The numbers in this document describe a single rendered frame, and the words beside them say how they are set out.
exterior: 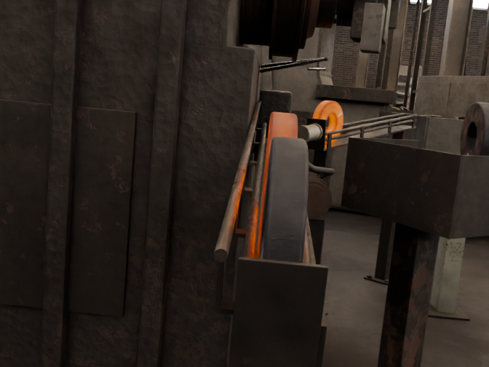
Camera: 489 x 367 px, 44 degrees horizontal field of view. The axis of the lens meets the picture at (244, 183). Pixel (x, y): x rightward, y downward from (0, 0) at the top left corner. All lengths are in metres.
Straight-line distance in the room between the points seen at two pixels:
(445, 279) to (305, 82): 2.24
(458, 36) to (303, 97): 6.52
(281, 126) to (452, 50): 9.92
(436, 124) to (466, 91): 2.02
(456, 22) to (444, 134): 6.97
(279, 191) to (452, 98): 5.38
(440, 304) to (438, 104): 3.71
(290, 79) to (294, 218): 3.88
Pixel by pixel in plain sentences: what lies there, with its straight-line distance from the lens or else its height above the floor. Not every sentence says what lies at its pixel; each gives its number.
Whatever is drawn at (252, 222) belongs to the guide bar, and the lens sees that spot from 0.77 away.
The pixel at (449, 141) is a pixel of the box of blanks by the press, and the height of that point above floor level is 0.61.
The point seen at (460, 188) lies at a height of 0.67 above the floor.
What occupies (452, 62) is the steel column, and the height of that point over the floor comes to 1.56.
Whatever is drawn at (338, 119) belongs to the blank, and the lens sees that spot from 2.20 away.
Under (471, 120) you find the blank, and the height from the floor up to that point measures 0.77.
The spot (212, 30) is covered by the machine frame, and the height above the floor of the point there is 0.90.
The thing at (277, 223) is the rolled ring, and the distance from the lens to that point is 0.50.
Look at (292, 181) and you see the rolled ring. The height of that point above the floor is 0.72.
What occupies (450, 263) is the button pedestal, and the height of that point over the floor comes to 0.21.
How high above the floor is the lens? 0.79
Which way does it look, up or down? 9 degrees down
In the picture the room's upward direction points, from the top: 5 degrees clockwise
